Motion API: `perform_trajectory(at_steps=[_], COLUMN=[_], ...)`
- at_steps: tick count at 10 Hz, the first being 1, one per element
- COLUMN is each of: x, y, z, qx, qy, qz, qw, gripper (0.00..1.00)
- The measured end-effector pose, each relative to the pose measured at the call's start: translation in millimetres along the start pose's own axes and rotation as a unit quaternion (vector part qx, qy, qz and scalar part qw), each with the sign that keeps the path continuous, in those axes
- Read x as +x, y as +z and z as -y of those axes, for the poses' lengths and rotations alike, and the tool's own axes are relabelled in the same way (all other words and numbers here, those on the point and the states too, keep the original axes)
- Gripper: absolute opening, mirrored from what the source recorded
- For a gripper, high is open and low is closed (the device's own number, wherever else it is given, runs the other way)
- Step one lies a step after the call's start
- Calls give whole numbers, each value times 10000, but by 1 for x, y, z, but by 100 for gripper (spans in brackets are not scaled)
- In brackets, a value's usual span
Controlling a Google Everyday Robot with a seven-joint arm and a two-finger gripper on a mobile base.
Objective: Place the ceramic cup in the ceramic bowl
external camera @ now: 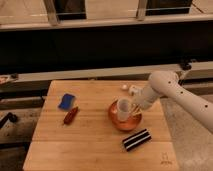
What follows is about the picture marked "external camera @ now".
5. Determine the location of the small white ball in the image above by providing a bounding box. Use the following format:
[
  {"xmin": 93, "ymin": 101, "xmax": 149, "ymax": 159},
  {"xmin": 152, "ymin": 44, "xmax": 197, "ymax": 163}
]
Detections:
[{"xmin": 122, "ymin": 85, "xmax": 128, "ymax": 90}]

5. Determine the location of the blue sponge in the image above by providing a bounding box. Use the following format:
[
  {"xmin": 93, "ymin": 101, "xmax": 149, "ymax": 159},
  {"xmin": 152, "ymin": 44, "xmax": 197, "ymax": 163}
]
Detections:
[{"xmin": 59, "ymin": 94, "xmax": 75, "ymax": 110}]

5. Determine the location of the copper ceramic bowl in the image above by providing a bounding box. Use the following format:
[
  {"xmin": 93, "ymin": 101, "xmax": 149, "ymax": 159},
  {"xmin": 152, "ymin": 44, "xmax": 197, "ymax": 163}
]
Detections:
[{"xmin": 108, "ymin": 101, "xmax": 142, "ymax": 132}]

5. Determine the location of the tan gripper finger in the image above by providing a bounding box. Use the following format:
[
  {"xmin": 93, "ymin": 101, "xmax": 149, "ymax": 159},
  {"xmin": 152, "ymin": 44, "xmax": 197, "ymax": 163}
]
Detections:
[
  {"xmin": 131, "ymin": 104, "xmax": 140, "ymax": 114},
  {"xmin": 132, "ymin": 111, "xmax": 142, "ymax": 116}
]

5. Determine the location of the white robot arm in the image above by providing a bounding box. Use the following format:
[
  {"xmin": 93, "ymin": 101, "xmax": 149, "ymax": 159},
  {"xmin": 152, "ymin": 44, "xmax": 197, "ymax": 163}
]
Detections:
[{"xmin": 132, "ymin": 71, "xmax": 213, "ymax": 134}]

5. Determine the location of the metal frame rail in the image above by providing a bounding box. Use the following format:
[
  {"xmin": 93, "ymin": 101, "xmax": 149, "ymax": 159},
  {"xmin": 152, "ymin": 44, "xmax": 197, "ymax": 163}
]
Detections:
[{"xmin": 0, "ymin": 61, "xmax": 213, "ymax": 85}]

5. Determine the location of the black handle object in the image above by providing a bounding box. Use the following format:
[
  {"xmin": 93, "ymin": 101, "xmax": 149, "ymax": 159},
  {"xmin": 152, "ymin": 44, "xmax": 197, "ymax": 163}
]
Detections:
[{"xmin": 0, "ymin": 112, "xmax": 18, "ymax": 129}]

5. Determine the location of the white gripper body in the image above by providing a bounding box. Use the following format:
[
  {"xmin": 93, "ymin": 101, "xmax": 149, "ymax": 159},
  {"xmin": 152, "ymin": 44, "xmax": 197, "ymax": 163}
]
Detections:
[{"xmin": 128, "ymin": 85, "xmax": 146, "ymax": 109}]

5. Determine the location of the white ceramic cup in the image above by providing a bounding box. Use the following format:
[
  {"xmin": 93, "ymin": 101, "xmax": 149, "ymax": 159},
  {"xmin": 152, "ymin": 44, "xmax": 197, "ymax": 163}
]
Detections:
[{"xmin": 116, "ymin": 98, "xmax": 131, "ymax": 122}]

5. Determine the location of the black white striped block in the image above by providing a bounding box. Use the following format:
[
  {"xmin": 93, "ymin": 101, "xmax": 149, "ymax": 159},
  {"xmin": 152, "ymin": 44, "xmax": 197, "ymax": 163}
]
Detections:
[{"xmin": 122, "ymin": 129, "xmax": 151, "ymax": 151}]

